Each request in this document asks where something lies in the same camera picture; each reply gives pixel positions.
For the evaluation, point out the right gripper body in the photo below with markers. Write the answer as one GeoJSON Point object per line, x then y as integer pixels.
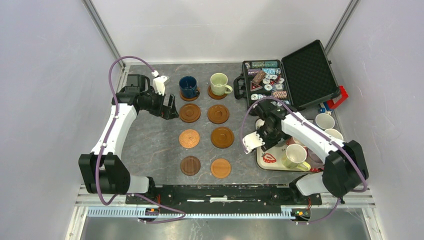
{"type": "Point", "coordinates": [270, 137]}

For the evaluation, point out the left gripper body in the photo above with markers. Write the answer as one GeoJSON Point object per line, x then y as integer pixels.
{"type": "Point", "coordinates": [153, 102]}

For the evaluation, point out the wooden coaster one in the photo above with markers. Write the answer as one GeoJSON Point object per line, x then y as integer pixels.
{"type": "Point", "coordinates": [189, 96]}

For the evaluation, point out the wooden coaster five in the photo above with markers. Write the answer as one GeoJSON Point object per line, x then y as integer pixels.
{"type": "Point", "coordinates": [189, 113]}

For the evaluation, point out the dark blue mug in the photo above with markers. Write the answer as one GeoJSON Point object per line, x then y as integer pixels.
{"type": "Point", "coordinates": [188, 84]}

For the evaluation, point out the light cork coaster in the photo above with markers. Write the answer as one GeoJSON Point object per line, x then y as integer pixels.
{"type": "Point", "coordinates": [189, 138]}

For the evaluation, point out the wooden coaster two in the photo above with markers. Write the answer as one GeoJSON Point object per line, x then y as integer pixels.
{"type": "Point", "coordinates": [214, 96]}

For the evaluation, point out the wooden coaster three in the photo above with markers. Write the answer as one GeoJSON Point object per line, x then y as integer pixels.
{"type": "Point", "coordinates": [218, 114]}

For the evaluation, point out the wooden coaster four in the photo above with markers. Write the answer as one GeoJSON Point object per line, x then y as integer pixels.
{"type": "Point", "coordinates": [222, 137]}

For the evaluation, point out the light green mug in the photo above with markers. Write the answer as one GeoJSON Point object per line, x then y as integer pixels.
{"type": "Point", "coordinates": [219, 84]}

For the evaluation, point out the dark walnut coaster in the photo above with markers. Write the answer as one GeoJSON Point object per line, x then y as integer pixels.
{"type": "Point", "coordinates": [190, 165]}

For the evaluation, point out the orange coaster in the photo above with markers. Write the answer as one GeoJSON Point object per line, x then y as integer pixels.
{"type": "Point", "coordinates": [220, 168]}

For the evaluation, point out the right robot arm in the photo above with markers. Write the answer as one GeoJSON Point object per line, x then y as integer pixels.
{"type": "Point", "coordinates": [332, 165]}

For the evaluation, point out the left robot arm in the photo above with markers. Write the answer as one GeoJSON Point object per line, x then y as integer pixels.
{"type": "Point", "coordinates": [102, 169]}

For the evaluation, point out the peach pink mug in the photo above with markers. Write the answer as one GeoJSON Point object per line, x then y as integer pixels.
{"type": "Point", "coordinates": [293, 140]}

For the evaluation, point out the white serving tray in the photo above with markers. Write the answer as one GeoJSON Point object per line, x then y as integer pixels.
{"type": "Point", "coordinates": [272, 158]}

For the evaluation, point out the yellow green mug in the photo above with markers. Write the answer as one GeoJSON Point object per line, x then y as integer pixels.
{"type": "Point", "coordinates": [294, 158]}

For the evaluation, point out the mauve mug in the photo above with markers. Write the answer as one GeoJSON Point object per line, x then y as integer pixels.
{"type": "Point", "coordinates": [313, 160]}

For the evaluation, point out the light blue mug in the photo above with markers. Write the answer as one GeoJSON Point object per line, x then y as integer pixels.
{"type": "Point", "coordinates": [325, 121]}

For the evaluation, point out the black poker chip case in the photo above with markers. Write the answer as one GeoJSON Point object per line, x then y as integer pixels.
{"type": "Point", "coordinates": [301, 79]}

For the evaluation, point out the red plastic block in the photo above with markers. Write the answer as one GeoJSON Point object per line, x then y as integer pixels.
{"type": "Point", "coordinates": [338, 100]}

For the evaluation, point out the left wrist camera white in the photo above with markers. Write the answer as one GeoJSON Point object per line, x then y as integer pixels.
{"type": "Point", "coordinates": [159, 84]}

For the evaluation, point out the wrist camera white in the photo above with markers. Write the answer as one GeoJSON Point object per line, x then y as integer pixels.
{"type": "Point", "coordinates": [252, 141]}
{"type": "Point", "coordinates": [159, 84]}

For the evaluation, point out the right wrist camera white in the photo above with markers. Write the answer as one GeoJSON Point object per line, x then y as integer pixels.
{"type": "Point", "coordinates": [252, 141]}

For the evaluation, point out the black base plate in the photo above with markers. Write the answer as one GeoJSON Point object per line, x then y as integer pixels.
{"type": "Point", "coordinates": [230, 198]}

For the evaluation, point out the aluminium frame rail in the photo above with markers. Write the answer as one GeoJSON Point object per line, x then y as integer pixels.
{"type": "Point", "coordinates": [133, 206]}

